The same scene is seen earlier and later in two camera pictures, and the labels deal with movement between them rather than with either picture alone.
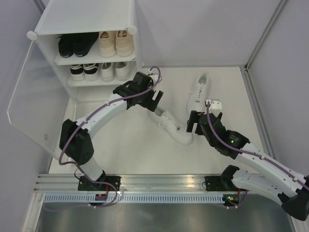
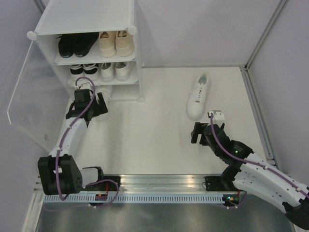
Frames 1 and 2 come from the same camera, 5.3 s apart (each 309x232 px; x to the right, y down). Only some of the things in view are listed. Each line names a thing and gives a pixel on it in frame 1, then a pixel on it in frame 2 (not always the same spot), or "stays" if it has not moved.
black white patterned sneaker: x=91 y=71 stays
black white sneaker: x=77 y=72 stays
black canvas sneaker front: x=82 y=42 stays
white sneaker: x=177 y=131 to x=106 y=91
